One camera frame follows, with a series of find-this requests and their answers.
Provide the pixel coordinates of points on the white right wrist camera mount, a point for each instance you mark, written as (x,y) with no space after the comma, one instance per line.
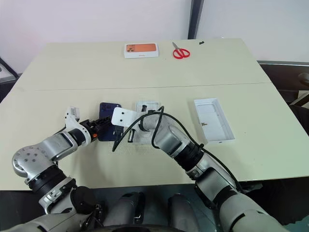
(123,117)

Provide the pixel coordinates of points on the dark vertical pillar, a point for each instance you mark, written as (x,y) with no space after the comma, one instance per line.
(195,19)

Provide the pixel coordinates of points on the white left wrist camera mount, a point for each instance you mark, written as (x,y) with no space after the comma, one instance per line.
(71,116)

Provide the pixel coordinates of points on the grey cart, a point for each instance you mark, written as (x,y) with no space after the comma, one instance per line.
(6,71)

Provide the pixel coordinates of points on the dark grey rounded robot leg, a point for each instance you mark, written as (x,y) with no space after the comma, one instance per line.
(129,209)
(183,211)

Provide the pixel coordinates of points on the dark blue smartphone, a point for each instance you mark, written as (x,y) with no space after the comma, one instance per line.
(107,110)

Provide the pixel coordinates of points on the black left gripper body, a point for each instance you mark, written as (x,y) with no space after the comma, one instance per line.
(91,127)

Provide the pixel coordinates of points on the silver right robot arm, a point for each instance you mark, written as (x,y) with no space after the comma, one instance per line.
(193,154)

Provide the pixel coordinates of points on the white box tray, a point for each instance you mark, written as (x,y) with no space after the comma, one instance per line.
(213,120)

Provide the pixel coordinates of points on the white box with orange phone print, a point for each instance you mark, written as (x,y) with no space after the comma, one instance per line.
(141,50)

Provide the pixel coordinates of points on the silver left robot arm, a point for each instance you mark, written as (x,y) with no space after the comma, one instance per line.
(43,149)

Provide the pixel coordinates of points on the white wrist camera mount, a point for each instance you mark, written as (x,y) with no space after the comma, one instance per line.
(71,116)
(123,117)

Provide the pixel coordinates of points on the small black clip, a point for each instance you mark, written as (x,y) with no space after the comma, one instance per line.
(201,42)

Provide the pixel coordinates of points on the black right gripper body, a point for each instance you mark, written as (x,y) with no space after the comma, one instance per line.
(118,130)

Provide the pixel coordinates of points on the white phone box base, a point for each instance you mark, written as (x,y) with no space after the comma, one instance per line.
(150,105)

